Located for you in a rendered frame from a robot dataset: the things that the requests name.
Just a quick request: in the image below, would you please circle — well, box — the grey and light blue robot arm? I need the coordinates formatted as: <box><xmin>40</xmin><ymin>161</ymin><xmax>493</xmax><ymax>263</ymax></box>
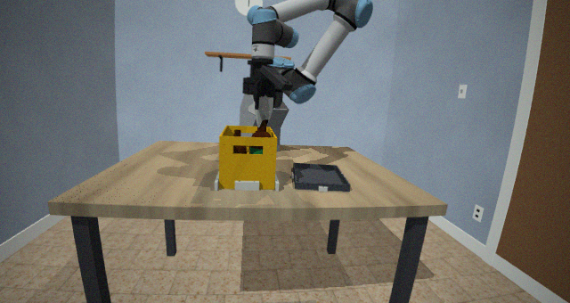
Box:
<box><xmin>247</xmin><ymin>0</ymin><xmax>373</xmax><ymax>108</ymax></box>

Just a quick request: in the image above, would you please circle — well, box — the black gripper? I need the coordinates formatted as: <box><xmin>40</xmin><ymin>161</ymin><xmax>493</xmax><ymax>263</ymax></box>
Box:
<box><xmin>243</xmin><ymin>58</ymin><xmax>276</xmax><ymax>127</ymax></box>

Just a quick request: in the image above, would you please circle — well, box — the brown bottle with green label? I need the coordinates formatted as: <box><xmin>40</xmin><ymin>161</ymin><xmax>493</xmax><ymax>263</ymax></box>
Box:
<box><xmin>250</xmin><ymin>120</ymin><xmax>272</xmax><ymax>154</ymax></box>

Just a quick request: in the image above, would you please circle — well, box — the yellow divided crate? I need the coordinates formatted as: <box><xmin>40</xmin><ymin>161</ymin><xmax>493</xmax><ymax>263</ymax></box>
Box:
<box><xmin>219</xmin><ymin>126</ymin><xmax>277</xmax><ymax>190</ymax></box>

